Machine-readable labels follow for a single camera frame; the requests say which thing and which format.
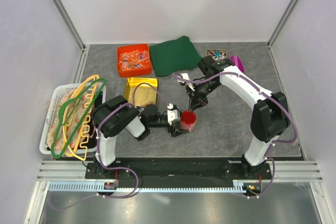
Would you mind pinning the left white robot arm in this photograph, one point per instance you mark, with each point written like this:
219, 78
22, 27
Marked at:
117, 114

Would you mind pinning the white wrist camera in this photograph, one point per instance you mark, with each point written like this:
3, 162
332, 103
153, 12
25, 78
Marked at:
184, 80
173, 114

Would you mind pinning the gold tin with lollipops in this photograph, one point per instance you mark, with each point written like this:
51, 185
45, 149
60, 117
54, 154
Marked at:
217, 54

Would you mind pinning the blue slotted cable duct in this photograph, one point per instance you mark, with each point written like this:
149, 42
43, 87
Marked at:
103, 187

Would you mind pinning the orange plastic candy box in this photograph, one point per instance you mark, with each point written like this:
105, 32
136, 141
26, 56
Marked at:
133, 60

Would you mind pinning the white plastic basket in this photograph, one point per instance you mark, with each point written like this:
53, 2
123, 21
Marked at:
59, 93

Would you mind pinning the clear glass jar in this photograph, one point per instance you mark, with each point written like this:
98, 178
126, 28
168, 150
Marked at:
186, 127

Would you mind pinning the red jar lid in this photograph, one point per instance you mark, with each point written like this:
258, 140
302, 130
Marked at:
188, 117

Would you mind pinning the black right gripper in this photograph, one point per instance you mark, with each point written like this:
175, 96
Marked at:
196, 100

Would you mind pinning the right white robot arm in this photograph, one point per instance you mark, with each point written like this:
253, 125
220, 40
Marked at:
270, 117

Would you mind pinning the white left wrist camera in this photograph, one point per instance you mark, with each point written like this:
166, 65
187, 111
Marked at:
173, 114

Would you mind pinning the folded green cloth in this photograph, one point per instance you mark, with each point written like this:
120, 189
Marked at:
173, 55

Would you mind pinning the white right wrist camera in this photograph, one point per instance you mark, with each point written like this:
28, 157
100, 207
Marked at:
184, 80

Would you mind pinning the magenta plastic scoop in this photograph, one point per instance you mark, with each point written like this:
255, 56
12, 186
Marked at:
237, 62

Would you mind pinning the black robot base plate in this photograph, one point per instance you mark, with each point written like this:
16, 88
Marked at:
221, 167

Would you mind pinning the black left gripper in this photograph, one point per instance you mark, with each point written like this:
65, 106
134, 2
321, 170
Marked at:
176, 131

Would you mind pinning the gold tin with star candies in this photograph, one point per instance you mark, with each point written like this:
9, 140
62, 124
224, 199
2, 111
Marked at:
139, 94

